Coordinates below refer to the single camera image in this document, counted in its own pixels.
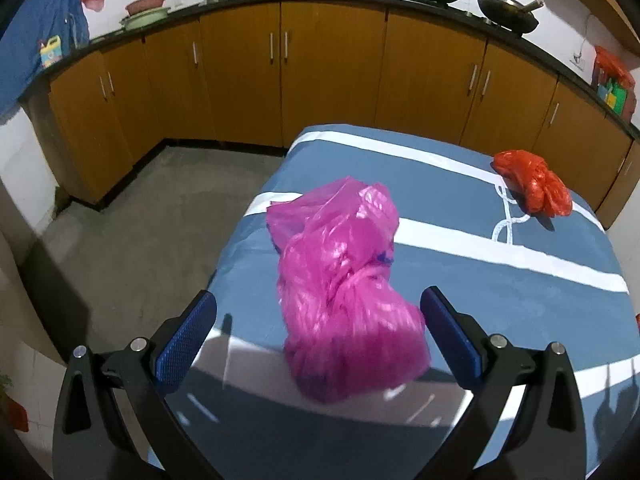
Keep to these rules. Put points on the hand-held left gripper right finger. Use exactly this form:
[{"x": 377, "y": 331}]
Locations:
[{"x": 452, "y": 340}]

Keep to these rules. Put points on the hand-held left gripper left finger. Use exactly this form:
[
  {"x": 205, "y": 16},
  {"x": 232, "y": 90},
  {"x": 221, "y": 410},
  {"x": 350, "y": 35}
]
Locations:
[{"x": 187, "y": 340}]

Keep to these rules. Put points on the magenta plastic bag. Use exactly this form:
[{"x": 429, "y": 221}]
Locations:
[{"x": 340, "y": 285}]

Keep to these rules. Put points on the blue white-striped tablecloth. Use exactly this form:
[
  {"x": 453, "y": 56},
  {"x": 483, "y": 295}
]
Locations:
[{"x": 500, "y": 300}]

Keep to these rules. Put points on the small red plastic bag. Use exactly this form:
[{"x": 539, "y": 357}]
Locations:
[{"x": 535, "y": 182}]

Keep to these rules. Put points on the wooden base cabinets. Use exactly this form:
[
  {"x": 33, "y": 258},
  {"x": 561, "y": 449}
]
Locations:
[{"x": 330, "y": 75}]

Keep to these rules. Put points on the red bag with colourful packets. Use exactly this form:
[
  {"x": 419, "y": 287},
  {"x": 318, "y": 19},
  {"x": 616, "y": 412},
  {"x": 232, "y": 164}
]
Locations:
[{"x": 612, "y": 85}]

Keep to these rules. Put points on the yellow and blue bottle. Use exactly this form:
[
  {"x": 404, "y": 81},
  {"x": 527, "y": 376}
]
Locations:
[{"x": 50, "y": 54}]

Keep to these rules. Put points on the green bowl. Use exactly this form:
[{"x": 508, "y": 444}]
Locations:
[{"x": 142, "y": 21}]

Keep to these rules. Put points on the black wok with lid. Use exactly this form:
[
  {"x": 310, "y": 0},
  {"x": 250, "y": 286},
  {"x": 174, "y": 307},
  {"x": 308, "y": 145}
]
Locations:
[{"x": 507, "y": 12}]

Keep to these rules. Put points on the pink bowl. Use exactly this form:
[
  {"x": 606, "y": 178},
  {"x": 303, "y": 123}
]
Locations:
[{"x": 146, "y": 6}]

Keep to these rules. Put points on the blue hanging cloth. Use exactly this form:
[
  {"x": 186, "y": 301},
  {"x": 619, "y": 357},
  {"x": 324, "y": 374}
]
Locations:
[{"x": 30, "y": 20}]

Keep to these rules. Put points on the red object by wall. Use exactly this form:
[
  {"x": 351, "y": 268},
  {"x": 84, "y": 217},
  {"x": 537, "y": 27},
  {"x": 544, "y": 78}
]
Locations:
[{"x": 19, "y": 416}]

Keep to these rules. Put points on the white wall socket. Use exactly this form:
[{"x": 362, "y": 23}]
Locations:
[{"x": 577, "y": 59}]

